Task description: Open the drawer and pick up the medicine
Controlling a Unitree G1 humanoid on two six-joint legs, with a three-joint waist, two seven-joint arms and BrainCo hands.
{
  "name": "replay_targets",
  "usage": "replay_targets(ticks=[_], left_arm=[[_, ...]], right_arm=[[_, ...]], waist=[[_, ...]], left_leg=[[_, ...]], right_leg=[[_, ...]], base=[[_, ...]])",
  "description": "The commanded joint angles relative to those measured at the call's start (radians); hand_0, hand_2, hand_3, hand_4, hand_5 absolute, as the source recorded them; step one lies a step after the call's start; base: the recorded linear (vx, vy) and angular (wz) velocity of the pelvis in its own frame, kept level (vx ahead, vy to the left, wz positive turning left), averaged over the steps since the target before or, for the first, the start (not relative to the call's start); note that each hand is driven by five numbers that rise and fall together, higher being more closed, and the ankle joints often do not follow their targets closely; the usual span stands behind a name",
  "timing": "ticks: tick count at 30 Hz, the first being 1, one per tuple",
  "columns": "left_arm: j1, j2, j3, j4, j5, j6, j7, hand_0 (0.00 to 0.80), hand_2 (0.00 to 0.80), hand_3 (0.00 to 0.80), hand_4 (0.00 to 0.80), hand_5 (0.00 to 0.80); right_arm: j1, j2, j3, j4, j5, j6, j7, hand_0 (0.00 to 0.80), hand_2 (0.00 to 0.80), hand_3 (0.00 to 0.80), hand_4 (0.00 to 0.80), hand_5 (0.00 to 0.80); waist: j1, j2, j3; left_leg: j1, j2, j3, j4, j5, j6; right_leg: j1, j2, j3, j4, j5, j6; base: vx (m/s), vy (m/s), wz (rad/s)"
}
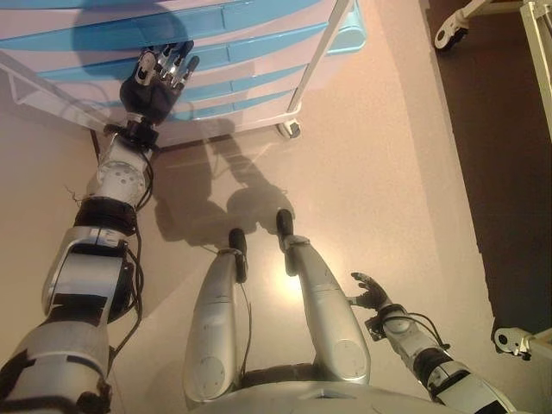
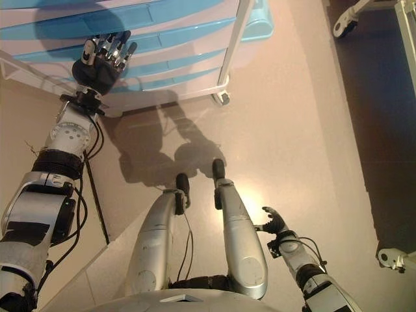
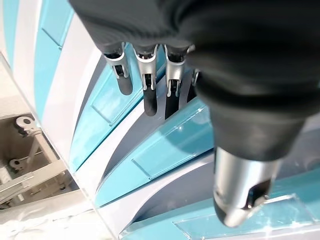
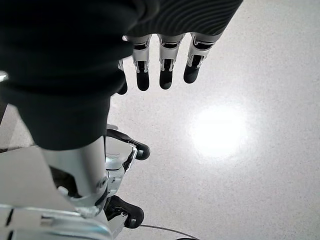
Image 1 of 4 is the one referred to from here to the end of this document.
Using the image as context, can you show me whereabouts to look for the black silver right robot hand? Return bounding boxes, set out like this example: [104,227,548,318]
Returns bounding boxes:
[348,271,392,311]

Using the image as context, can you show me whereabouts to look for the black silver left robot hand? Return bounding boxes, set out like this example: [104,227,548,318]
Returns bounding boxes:
[118,41,200,126]

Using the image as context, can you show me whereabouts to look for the bed caster wheel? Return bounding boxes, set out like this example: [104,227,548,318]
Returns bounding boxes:
[493,325,534,361]
[433,15,469,52]

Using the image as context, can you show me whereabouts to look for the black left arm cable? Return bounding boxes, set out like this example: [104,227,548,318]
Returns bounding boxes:
[107,146,154,359]

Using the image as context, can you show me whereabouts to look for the thin dark leg wire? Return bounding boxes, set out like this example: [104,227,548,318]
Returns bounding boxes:
[196,241,254,376]

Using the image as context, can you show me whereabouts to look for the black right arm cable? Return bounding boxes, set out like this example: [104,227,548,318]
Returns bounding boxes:
[400,312,452,350]

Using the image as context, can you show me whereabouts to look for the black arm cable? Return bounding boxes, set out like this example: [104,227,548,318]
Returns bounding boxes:
[107,146,154,359]
[400,312,452,350]

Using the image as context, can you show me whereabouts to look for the cart caster wheel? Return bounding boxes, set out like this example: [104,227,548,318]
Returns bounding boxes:
[278,119,302,139]

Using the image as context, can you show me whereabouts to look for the blue lid waste bin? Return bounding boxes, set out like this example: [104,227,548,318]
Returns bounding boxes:
[325,0,367,57]

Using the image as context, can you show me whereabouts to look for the white medical cart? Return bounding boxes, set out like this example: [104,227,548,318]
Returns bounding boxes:
[0,0,359,150]

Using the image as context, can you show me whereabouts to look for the white hospital bed frame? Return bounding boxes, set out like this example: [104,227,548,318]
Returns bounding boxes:
[456,0,552,363]

